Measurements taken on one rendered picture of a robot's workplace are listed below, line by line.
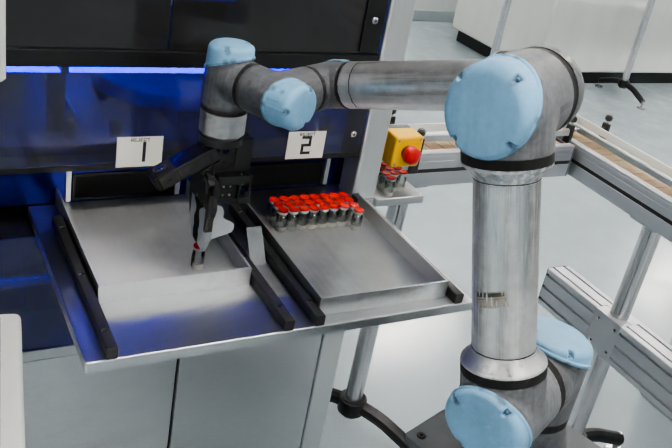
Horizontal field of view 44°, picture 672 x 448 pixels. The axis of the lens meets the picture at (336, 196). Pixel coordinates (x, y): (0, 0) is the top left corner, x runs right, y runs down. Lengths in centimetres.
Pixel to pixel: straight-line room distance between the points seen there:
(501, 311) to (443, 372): 179
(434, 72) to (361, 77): 13
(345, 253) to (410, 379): 125
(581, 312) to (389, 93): 130
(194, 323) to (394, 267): 43
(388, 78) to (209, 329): 48
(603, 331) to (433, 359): 75
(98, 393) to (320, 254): 58
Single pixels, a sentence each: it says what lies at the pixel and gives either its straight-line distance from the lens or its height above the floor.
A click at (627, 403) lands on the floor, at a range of 305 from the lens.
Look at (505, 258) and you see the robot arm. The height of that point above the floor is 118.
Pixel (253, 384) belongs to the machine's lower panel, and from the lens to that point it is 198.
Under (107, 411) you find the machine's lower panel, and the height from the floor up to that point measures 41.
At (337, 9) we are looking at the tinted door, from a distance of 161.
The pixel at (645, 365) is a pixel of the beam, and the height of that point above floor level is 50.
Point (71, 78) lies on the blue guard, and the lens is 147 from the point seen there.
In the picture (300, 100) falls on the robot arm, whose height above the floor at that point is 125.
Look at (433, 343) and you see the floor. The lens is 299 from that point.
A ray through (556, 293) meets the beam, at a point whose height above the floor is 50.
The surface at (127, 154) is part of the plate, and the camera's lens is 155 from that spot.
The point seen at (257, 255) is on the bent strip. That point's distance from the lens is 151.
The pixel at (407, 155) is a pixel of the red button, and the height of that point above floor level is 100.
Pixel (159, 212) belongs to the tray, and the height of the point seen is 88.
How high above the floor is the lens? 166
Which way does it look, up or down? 26 degrees down
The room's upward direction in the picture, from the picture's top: 11 degrees clockwise
